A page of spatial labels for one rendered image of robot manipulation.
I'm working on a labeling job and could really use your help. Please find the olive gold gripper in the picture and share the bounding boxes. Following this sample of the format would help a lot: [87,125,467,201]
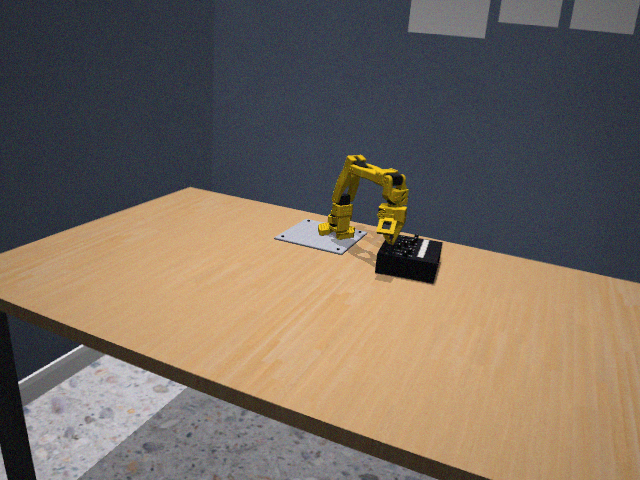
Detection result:
[376,203,407,245]

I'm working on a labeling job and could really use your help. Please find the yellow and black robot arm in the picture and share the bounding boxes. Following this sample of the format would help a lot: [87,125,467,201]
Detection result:
[318,155,409,240]

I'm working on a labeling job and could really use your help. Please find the black lighting desk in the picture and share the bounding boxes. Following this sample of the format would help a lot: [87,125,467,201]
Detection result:
[375,234,443,284]

